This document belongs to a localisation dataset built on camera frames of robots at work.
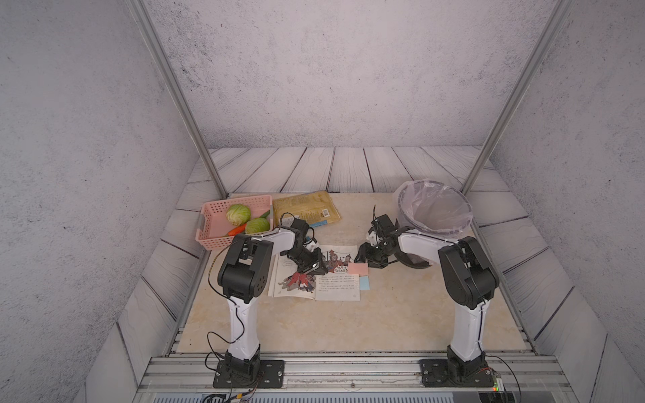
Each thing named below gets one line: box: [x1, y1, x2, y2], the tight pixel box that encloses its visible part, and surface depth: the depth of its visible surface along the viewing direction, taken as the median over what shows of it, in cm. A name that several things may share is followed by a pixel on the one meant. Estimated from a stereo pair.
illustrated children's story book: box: [267, 244, 361, 301], surface depth 93 cm
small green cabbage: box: [246, 216, 270, 234], surface depth 101 cm
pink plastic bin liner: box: [398, 179, 474, 235], surface depth 90 cm
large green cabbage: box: [225, 204, 252, 227], surface depth 107 cm
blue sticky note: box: [359, 275, 371, 291], surface depth 93 cm
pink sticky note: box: [347, 262, 369, 277], surface depth 96 cm
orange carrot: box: [227, 223, 247, 236], surface depth 106 cm
